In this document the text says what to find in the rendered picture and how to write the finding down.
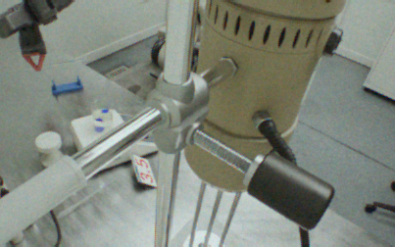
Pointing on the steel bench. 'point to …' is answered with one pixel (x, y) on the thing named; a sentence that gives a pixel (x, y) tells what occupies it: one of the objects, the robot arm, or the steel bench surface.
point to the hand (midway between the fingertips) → (37, 68)
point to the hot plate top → (89, 128)
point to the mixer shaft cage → (210, 222)
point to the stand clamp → (166, 137)
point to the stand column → (182, 24)
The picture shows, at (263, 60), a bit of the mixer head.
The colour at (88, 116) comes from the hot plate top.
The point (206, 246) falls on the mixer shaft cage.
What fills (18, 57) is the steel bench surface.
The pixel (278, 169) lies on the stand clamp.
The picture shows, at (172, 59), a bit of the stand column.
